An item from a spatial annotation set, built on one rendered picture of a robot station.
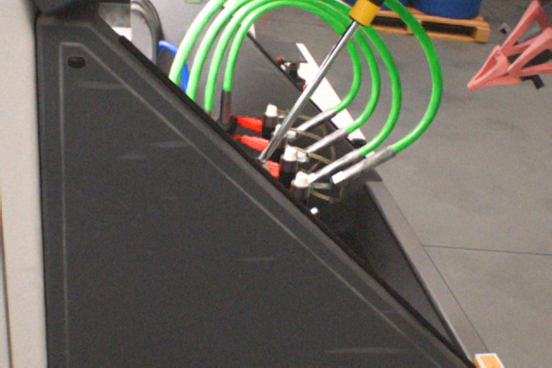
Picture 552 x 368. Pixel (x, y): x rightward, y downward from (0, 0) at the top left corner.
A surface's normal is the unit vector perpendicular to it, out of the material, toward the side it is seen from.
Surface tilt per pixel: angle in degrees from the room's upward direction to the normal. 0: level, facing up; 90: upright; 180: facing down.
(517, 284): 0
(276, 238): 90
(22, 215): 90
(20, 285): 90
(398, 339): 90
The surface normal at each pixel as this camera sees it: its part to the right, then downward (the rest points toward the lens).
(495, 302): 0.11, -0.88
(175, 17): 0.18, 0.47
